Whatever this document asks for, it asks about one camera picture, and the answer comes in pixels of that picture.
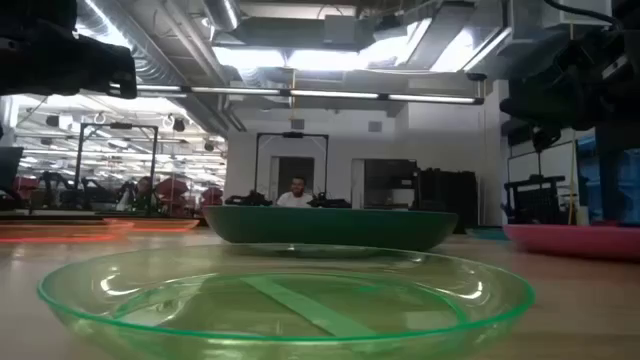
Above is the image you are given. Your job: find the pink plastic plate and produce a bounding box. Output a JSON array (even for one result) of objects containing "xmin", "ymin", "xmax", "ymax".
[{"xmin": 502, "ymin": 223, "xmax": 640, "ymax": 263}]

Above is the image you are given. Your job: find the whiteboard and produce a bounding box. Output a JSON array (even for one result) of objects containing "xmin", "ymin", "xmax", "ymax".
[{"xmin": 506, "ymin": 141, "xmax": 577, "ymax": 211}]

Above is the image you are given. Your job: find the black stand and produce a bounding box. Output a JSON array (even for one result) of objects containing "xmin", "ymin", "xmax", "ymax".
[{"xmin": 502, "ymin": 149, "xmax": 567, "ymax": 226}]

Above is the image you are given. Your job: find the person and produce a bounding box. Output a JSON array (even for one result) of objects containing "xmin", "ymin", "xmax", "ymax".
[
  {"xmin": 133, "ymin": 175, "xmax": 155, "ymax": 212},
  {"xmin": 276, "ymin": 175, "xmax": 315, "ymax": 209}
]

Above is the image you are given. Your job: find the black cabinet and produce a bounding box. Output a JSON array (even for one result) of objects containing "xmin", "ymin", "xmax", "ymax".
[{"xmin": 413, "ymin": 168, "xmax": 480, "ymax": 235}]

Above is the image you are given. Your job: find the red chair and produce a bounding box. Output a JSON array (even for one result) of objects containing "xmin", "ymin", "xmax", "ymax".
[
  {"xmin": 200, "ymin": 186, "xmax": 225, "ymax": 207},
  {"xmin": 153, "ymin": 177, "xmax": 190, "ymax": 217}
]

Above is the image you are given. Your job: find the orange transparent plastic plate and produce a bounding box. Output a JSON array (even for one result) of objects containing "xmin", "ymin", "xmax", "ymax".
[
  {"xmin": 0, "ymin": 219, "xmax": 135, "ymax": 245},
  {"xmin": 102, "ymin": 217, "xmax": 201, "ymax": 234}
]

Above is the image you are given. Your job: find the long ceiling light bar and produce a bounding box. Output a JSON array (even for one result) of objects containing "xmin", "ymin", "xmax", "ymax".
[{"xmin": 108, "ymin": 83, "xmax": 486, "ymax": 106}]

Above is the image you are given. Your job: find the large dark green plastic plate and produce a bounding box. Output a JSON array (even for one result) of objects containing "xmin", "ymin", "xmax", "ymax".
[{"xmin": 202, "ymin": 204, "xmax": 460, "ymax": 253}]

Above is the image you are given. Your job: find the light green transparent plastic plate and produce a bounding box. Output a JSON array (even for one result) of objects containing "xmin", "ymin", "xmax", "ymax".
[{"xmin": 37, "ymin": 243, "xmax": 537, "ymax": 360}]

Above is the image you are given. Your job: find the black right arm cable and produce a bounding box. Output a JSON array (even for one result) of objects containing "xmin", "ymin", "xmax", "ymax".
[{"xmin": 543, "ymin": 0, "xmax": 624, "ymax": 29}]

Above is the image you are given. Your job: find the black metal table frame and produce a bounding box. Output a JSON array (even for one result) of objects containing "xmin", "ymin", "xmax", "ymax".
[{"xmin": 594, "ymin": 122, "xmax": 627, "ymax": 225}]

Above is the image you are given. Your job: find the black metal station frame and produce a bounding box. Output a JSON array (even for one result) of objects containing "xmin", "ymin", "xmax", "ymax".
[
  {"xmin": 253, "ymin": 131, "xmax": 330, "ymax": 207},
  {"xmin": 73, "ymin": 121, "xmax": 160, "ymax": 217}
]

